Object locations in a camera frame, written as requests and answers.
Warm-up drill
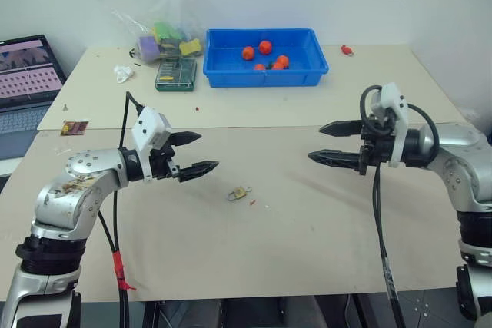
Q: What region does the blue plastic bin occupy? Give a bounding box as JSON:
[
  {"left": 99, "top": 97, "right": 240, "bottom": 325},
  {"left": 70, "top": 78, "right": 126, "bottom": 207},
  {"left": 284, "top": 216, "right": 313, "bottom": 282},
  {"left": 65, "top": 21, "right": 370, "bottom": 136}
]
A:
[{"left": 202, "top": 28, "right": 330, "bottom": 89}]

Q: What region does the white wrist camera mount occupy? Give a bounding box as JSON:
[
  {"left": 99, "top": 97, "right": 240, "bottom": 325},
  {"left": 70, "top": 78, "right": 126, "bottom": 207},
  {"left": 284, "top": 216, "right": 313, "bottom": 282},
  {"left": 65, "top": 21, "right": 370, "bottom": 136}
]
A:
[
  {"left": 131, "top": 106, "right": 173, "bottom": 184},
  {"left": 371, "top": 82, "right": 411, "bottom": 170}
]

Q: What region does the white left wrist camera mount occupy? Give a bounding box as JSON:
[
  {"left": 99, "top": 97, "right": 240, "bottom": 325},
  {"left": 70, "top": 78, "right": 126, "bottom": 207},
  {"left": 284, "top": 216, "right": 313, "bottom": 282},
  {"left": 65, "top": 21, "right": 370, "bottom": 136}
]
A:
[{"left": 131, "top": 106, "right": 173, "bottom": 184}]

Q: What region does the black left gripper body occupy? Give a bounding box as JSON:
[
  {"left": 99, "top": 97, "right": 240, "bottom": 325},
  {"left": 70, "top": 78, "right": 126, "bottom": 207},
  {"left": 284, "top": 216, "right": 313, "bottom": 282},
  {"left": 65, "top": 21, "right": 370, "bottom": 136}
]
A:
[{"left": 149, "top": 134, "right": 181, "bottom": 181}]

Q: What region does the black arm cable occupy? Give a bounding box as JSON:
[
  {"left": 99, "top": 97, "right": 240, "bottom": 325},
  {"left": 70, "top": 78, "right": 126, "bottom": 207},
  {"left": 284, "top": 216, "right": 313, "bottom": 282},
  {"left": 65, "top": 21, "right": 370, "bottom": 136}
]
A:
[
  {"left": 98, "top": 91, "right": 151, "bottom": 328},
  {"left": 358, "top": 84, "right": 440, "bottom": 328}
]

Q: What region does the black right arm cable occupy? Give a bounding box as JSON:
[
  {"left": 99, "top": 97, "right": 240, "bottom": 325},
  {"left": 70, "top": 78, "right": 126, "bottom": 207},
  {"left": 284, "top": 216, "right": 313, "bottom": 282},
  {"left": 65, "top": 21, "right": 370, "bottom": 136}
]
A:
[{"left": 358, "top": 84, "right": 440, "bottom": 328}]

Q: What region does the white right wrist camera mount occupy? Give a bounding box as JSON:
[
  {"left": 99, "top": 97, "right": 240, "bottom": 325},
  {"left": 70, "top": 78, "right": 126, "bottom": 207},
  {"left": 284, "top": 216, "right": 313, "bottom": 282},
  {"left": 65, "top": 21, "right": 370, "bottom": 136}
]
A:
[{"left": 371, "top": 82, "right": 411, "bottom": 170}]

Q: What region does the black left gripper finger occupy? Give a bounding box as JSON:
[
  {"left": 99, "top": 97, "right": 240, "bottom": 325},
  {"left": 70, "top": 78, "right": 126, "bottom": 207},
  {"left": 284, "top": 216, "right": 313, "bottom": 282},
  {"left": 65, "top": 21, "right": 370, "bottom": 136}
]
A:
[
  {"left": 177, "top": 160, "right": 220, "bottom": 184},
  {"left": 171, "top": 131, "right": 203, "bottom": 149}
]

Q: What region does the green sponge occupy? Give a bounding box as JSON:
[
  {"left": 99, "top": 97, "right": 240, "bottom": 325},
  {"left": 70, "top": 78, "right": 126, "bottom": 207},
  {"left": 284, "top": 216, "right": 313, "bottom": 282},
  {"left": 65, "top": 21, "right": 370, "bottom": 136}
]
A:
[{"left": 152, "top": 22, "right": 175, "bottom": 39}]

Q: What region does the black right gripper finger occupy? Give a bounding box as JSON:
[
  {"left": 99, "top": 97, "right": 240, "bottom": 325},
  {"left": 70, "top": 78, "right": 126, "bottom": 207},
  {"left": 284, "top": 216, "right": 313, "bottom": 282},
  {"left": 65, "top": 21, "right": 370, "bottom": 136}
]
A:
[
  {"left": 307, "top": 149, "right": 362, "bottom": 171},
  {"left": 318, "top": 120, "right": 364, "bottom": 138}
]

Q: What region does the crumpled white paper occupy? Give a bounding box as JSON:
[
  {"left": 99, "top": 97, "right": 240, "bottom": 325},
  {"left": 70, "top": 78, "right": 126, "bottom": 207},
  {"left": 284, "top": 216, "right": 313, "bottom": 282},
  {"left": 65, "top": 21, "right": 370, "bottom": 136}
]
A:
[{"left": 112, "top": 65, "right": 135, "bottom": 84}]

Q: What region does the small brass padlock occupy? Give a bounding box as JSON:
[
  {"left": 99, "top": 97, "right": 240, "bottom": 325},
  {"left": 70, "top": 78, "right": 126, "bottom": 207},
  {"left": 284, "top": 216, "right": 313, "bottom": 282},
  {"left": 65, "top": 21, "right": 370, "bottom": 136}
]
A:
[{"left": 226, "top": 186, "right": 248, "bottom": 203}]

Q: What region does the green screwdriver bit case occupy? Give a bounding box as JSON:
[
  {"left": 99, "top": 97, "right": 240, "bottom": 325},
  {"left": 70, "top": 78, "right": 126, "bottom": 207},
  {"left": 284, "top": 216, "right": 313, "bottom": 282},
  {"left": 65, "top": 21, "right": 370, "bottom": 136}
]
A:
[{"left": 155, "top": 57, "right": 198, "bottom": 93}]

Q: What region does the small red brown packet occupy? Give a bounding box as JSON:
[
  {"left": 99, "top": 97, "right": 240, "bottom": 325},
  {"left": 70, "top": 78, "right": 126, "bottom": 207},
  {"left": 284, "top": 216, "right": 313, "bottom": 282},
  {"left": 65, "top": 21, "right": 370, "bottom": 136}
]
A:
[{"left": 60, "top": 120, "right": 90, "bottom": 137}]

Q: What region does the grey laptop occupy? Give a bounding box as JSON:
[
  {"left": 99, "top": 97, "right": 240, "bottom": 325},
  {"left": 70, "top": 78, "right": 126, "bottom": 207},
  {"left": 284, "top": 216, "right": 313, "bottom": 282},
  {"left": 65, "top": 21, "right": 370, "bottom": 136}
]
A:
[{"left": 0, "top": 34, "right": 67, "bottom": 161}]

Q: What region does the red tape on cable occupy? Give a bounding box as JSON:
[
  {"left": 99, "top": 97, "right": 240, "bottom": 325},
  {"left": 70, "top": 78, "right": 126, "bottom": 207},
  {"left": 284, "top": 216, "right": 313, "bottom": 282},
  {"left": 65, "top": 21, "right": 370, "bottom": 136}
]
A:
[{"left": 111, "top": 250, "right": 137, "bottom": 292}]

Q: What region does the clear plastic bag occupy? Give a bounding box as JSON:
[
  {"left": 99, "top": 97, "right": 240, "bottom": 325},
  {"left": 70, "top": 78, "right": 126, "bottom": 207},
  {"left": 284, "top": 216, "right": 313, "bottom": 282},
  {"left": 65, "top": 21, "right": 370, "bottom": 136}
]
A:
[{"left": 82, "top": 0, "right": 207, "bottom": 65}]

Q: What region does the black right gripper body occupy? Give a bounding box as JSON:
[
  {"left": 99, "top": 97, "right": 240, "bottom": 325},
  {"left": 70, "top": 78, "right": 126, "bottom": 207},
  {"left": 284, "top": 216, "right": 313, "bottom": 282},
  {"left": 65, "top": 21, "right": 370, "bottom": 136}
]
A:
[{"left": 357, "top": 112, "right": 397, "bottom": 177}]

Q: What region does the purple sponge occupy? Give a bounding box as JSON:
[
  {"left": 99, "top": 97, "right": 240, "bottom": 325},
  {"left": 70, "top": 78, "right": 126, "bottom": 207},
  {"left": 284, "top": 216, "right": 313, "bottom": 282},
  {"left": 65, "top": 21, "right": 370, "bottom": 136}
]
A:
[{"left": 138, "top": 35, "right": 161, "bottom": 62}]

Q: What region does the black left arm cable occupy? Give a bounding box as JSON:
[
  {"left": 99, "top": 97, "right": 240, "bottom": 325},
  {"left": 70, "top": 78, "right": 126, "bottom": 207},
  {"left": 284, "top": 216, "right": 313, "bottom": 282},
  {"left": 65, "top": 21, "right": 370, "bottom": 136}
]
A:
[{"left": 98, "top": 91, "right": 151, "bottom": 328}]

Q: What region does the dark sponge with yellow edge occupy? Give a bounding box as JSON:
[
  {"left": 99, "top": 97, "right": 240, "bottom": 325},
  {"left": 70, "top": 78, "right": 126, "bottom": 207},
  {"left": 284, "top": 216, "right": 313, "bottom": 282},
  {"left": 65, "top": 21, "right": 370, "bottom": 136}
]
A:
[{"left": 158, "top": 37, "right": 182, "bottom": 57}]

